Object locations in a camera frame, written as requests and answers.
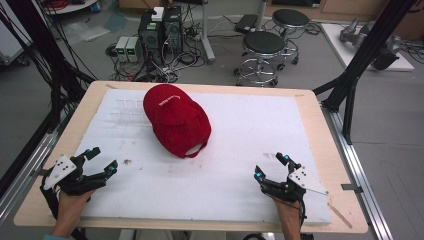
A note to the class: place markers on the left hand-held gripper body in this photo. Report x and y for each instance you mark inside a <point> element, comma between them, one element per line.
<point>71,178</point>

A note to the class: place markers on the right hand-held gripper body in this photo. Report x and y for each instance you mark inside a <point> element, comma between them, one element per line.
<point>290,186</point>

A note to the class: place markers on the red baseball cap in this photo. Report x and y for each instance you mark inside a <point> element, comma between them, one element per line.
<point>178,121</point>

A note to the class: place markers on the person's right hand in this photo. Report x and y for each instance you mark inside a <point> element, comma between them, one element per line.
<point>287,210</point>

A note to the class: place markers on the person's left hand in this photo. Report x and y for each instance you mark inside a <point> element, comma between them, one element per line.
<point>71,208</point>

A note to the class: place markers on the white foam mat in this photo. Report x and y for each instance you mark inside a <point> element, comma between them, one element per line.
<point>213,156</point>

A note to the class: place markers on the thin wooden stick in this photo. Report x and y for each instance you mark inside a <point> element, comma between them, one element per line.
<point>340,216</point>

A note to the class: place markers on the grey tape strip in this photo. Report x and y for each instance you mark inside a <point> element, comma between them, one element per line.
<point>351,188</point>

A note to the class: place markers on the black round stool chrome base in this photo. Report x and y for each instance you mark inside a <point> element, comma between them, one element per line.
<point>290,28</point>
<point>263,56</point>

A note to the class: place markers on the grey bench power supply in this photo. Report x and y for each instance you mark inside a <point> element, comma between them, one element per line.
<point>121,49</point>
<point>132,50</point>

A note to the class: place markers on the clear plastic sheet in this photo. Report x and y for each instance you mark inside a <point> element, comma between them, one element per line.
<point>85,32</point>

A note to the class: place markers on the black computer tower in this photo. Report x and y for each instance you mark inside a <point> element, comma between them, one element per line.
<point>151,33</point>
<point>173,30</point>

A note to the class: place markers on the white floor board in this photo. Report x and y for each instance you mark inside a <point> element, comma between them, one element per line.
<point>360,46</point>

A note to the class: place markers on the white cabinet on wheels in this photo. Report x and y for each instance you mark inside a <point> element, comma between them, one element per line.
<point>11,36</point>

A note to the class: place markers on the black flat box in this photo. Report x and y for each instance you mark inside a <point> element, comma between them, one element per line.
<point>246,23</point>

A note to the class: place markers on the white round table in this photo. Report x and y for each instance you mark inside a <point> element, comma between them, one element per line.
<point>71,6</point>

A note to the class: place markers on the grey metal table leg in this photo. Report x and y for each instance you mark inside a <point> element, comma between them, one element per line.
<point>207,36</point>

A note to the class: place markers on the white power strip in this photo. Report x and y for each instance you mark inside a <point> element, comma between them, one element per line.
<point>157,14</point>

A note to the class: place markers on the aluminium rail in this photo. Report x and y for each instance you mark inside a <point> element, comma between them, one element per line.
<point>358,173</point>
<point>26,166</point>

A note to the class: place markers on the black metal frame strut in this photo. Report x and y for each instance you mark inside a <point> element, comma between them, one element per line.
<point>363,63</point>

